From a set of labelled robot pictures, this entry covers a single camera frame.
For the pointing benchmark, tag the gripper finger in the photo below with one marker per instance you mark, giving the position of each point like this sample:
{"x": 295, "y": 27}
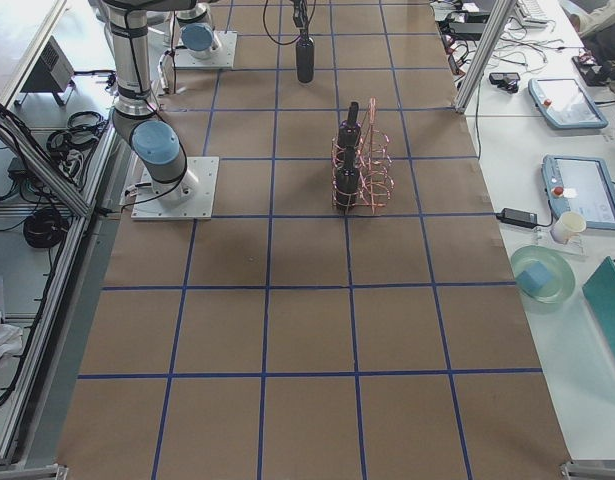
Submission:
{"x": 300, "y": 14}

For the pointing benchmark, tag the black wine bottle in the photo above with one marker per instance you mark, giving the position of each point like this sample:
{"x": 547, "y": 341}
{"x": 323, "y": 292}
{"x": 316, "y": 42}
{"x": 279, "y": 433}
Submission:
{"x": 305, "y": 57}

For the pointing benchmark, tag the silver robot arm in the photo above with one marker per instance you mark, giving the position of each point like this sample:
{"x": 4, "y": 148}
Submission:
{"x": 197, "y": 32}
{"x": 134, "y": 117}

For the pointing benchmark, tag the black bottle in basket end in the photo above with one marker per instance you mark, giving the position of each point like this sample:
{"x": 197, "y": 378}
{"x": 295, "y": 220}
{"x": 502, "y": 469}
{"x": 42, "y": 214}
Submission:
{"x": 346, "y": 179}

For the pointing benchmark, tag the grey metal box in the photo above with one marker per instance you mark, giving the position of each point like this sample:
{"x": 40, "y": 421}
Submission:
{"x": 52, "y": 73}

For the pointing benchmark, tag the far teach pendant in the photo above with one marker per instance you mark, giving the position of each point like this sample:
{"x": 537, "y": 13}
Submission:
{"x": 565, "y": 104}

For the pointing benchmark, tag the teach pendant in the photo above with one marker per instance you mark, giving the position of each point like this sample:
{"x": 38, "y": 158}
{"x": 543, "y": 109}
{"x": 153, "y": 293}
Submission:
{"x": 565, "y": 104}
{"x": 582, "y": 185}

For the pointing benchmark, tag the black power adapter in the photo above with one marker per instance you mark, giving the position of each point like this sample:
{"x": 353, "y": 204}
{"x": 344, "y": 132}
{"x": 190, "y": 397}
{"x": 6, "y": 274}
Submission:
{"x": 520, "y": 218}

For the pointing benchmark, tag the near teach pendant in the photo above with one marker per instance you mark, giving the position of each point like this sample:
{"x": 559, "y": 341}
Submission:
{"x": 582, "y": 185}

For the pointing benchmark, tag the white paper cup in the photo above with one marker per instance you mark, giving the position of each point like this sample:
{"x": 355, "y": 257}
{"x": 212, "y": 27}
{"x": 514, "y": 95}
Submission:
{"x": 568, "y": 225}

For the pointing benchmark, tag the blue foam cube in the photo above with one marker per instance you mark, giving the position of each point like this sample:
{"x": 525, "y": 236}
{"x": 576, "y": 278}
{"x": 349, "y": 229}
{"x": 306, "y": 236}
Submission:
{"x": 537, "y": 280}

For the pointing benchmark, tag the green glass bowl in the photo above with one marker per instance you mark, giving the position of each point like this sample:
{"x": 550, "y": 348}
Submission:
{"x": 554, "y": 262}

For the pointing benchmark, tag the teal book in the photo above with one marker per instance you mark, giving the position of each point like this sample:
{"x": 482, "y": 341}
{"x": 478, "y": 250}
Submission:
{"x": 599, "y": 291}

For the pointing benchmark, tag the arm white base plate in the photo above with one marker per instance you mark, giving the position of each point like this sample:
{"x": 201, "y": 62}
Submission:
{"x": 193, "y": 198}
{"x": 222, "y": 59}

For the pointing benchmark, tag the black bottle under basket handle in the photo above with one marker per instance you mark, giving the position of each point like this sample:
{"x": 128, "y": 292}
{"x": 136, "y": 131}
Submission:
{"x": 348, "y": 131}

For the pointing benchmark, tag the copper wire wine basket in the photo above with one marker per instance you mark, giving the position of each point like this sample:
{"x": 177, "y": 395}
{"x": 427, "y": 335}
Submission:
{"x": 376, "y": 183}

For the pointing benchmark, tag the aluminium frame post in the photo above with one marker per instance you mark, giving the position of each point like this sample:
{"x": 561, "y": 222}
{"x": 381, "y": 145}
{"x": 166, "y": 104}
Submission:
{"x": 490, "y": 37}

